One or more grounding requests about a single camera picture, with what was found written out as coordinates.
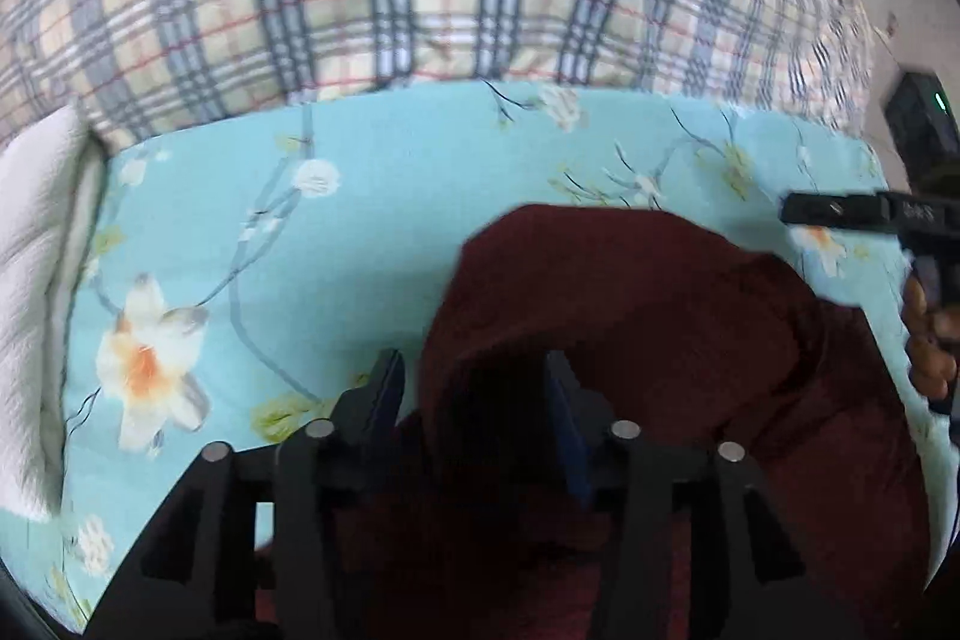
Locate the dark red knit sweater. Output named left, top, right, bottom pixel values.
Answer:
left=254, top=203, right=936, bottom=640

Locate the person's right hand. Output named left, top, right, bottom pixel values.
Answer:
left=901, top=276, right=960, bottom=401

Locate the light blue floral bedsheet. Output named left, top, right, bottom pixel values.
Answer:
left=2, top=83, right=907, bottom=632

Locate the white textured pillow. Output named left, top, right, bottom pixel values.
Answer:
left=2, top=106, right=104, bottom=521

